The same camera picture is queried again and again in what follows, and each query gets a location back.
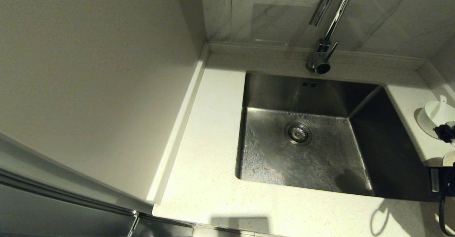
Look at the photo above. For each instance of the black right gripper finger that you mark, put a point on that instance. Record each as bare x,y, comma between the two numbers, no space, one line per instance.
445,132
442,180

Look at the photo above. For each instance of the white round bowl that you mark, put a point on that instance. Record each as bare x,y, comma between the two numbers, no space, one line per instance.
428,119

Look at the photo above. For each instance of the cream round plate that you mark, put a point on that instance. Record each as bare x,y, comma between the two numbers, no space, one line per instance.
450,157

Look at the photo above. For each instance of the white ceramic spoon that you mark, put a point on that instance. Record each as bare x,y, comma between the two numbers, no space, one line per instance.
440,103

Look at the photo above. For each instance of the stainless steel sink basin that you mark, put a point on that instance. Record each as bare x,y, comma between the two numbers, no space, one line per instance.
284,158

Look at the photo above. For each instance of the chrome gooseneck faucet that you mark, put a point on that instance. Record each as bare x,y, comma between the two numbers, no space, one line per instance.
321,57

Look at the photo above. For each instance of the round metal drain strainer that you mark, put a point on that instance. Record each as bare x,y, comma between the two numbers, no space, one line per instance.
298,133

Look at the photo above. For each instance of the grey metal cabinet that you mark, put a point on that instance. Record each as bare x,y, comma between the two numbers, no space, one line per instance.
53,208

